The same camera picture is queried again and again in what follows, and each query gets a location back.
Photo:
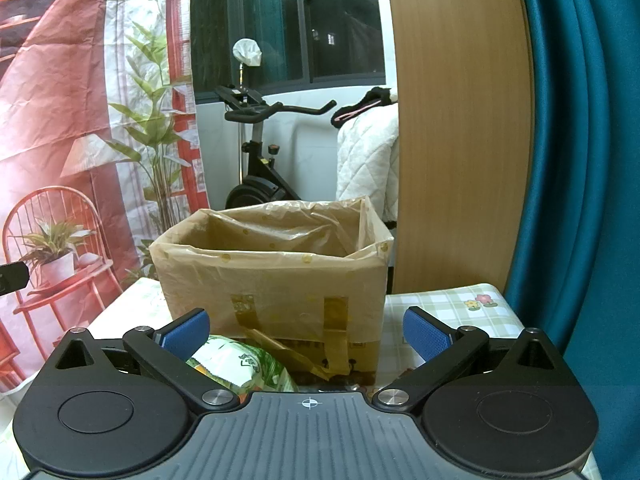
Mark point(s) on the green snack bag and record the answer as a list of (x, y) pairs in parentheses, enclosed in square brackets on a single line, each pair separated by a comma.
[(240, 365)]

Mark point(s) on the white quilted blanket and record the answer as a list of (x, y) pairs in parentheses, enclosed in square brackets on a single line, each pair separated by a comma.
[(367, 160)]

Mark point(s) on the brown cardboard box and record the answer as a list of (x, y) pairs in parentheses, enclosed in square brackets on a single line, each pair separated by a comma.
[(365, 360)]

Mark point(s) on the black garment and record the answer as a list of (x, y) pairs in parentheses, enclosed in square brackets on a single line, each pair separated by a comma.
[(367, 102)]

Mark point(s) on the dark window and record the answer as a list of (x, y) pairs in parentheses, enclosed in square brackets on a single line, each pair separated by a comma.
[(310, 20)]

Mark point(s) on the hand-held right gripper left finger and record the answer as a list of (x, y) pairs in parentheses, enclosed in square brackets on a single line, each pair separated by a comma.
[(186, 334)]

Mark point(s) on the wooden panel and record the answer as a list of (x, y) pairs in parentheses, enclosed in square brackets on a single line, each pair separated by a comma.
[(460, 110)]

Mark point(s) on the white plastic bag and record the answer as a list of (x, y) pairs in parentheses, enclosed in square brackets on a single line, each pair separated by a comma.
[(247, 52)]

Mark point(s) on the black exercise bike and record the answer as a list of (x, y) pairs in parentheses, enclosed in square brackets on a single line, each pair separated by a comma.
[(260, 180)]

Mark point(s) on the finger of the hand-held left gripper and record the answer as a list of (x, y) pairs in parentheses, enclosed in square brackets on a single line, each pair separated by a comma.
[(11, 279)]

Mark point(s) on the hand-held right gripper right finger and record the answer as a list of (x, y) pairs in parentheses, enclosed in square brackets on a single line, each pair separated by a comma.
[(425, 335)]

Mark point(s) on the teal curtain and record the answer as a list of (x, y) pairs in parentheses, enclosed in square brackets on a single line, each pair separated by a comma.
[(590, 160)]

